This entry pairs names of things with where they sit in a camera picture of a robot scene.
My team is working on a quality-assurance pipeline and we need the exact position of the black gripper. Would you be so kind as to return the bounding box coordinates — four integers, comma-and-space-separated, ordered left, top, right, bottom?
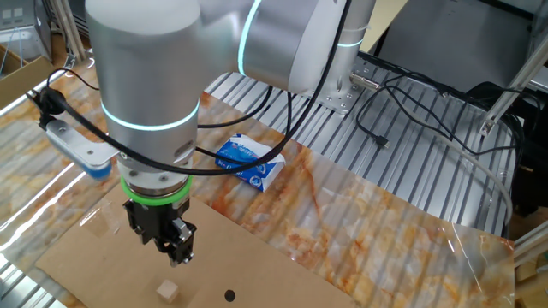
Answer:
122, 198, 198, 267

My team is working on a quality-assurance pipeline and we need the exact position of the thin black cable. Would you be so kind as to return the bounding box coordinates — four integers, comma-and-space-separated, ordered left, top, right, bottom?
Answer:
45, 67, 295, 166

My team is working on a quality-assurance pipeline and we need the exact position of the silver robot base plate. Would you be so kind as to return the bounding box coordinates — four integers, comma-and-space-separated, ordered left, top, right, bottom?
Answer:
319, 55, 380, 116

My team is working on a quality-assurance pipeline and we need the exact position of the small wooden cube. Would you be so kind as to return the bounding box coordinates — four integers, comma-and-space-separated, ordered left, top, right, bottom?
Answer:
155, 279, 181, 305

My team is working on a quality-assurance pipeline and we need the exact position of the blue white tissue pack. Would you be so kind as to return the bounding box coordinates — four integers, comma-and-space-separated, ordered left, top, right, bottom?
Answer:
214, 133, 287, 193

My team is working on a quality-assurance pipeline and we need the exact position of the black usb cable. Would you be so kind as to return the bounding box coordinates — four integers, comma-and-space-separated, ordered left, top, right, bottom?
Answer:
354, 50, 521, 157

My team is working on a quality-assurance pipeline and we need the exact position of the marble pattern plastic mat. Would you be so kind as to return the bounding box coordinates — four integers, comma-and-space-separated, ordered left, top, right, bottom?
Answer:
0, 42, 516, 308

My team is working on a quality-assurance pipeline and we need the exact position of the wooden block pile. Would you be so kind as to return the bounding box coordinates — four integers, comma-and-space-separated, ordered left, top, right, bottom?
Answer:
513, 252, 548, 308

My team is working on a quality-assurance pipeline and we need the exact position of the grey cabinet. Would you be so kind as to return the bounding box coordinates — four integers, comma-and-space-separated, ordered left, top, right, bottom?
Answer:
376, 0, 536, 93

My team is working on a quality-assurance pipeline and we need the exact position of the open cardboard box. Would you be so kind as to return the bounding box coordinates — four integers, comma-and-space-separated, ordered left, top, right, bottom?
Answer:
0, 44, 57, 109

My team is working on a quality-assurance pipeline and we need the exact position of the grey cable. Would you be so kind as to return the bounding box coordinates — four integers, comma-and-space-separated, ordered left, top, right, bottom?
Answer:
397, 102, 514, 224

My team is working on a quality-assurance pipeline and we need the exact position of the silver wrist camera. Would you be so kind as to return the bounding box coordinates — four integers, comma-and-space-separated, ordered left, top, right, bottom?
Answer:
45, 118, 114, 181

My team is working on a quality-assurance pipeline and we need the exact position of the beige board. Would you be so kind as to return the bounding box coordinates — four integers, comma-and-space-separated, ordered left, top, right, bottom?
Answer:
359, 0, 408, 53

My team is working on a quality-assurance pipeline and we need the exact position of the grey device box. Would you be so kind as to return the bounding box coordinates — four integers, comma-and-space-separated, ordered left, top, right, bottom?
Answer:
0, 0, 52, 61

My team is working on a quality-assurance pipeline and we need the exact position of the brown cardboard sheet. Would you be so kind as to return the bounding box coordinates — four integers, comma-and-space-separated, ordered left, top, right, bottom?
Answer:
35, 181, 359, 308

